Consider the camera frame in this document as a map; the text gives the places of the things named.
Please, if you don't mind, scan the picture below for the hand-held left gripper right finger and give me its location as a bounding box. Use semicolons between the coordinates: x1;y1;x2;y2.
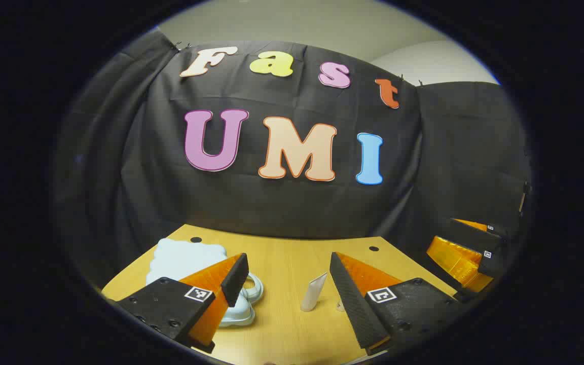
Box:
329;251;462;356

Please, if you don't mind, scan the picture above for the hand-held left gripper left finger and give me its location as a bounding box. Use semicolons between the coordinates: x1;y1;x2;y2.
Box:
115;252;250;354

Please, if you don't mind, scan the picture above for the white squeeze tube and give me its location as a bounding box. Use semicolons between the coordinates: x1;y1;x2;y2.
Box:
301;272;328;312

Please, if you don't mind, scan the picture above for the light blue suitcase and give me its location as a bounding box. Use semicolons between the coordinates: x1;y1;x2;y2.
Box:
146;238;265;327

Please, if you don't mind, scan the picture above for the black backdrop cloth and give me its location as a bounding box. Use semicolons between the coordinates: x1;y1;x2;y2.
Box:
51;28;533;305

